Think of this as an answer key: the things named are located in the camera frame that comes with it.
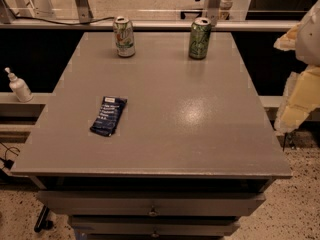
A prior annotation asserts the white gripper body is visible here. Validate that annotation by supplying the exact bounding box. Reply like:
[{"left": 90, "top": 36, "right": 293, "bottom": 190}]
[{"left": 296, "top": 0, "right": 320, "bottom": 65}]

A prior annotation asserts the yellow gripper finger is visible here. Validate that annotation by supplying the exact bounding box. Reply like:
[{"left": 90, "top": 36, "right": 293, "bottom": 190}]
[
  {"left": 274, "top": 65, "right": 320, "bottom": 134},
  {"left": 273, "top": 24, "right": 299, "bottom": 51}
]

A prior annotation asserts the blue rxbar blueberry wrapper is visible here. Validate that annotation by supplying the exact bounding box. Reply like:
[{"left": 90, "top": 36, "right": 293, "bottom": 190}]
[{"left": 90, "top": 96, "right": 127, "bottom": 137}]

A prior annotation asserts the green soda can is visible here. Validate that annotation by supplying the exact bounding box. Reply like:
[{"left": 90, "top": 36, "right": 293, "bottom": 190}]
[{"left": 189, "top": 17, "right": 212, "bottom": 59}]

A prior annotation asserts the white 7up soda can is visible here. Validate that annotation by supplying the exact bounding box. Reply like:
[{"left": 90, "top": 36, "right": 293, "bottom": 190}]
[{"left": 113, "top": 16, "right": 135, "bottom": 57}]

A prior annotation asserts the grey upper drawer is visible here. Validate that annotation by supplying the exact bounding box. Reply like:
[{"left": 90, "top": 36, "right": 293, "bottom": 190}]
[{"left": 37, "top": 191, "right": 265, "bottom": 217}]

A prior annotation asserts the grey drawer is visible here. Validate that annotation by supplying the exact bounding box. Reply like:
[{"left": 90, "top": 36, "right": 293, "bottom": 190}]
[
  {"left": 69, "top": 216, "right": 240, "bottom": 237},
  {"left": 37, "top": 191, "right": 265, "bottom": 217}
]

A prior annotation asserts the grey lower drawer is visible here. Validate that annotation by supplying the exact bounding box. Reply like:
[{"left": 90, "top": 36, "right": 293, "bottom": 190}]
[{"left": 69, "top": 216, "right": 240, "bottom": 237}]

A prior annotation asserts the white pump bottle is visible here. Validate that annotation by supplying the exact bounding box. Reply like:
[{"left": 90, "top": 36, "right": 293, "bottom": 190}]
[{"left": 5, "top": 67, "right": 33, "bottom": 102}]

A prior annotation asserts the black caster wheel leg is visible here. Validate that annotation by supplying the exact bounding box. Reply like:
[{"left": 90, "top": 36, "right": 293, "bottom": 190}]
[{"left": 34, "top": 206, "right": 53, "bottom": 233}]

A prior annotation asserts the metal frame leg right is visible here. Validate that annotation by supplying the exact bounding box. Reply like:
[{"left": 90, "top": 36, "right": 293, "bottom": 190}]
[{"left": 204, "top": 0, "right": 221, "bottom": 26}]

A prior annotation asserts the metal frame leg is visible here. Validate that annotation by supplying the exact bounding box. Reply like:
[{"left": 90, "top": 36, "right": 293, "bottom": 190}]
[
  {"left": 204, "top": 0, "right": 221, "bottom": 26},
  {"left": 75, "top": 0, "right": 93, "bottom": 24}
]

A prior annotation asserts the black cable on ledge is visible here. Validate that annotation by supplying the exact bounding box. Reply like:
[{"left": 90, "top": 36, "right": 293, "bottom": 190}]
[{"left": 13, "top": 15, "right": 116, "bottom": 26}]

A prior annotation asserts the metal frame leg left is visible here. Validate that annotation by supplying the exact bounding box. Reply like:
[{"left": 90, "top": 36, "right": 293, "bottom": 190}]
[{"left": 75, "top": 0, "right": 93, "bottom": 24}]

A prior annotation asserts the black cable on floor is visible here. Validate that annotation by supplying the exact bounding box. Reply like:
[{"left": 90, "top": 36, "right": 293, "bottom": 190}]
[{"left": 0, "top": 142, "right": 21, "bottom": 170}]

